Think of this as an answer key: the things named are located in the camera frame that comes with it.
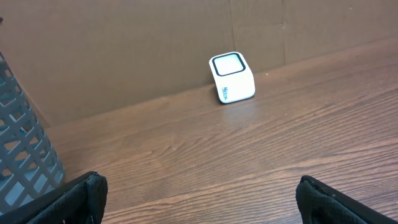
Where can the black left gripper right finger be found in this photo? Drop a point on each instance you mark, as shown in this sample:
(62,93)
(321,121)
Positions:
(318,203)

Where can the grey plastic basket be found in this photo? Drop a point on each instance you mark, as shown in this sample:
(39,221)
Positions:
(30,166)

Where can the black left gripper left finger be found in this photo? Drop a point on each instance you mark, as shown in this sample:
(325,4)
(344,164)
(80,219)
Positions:
(81,200)

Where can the white barcode scanner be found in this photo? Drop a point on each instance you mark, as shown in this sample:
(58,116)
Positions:
(234,80)

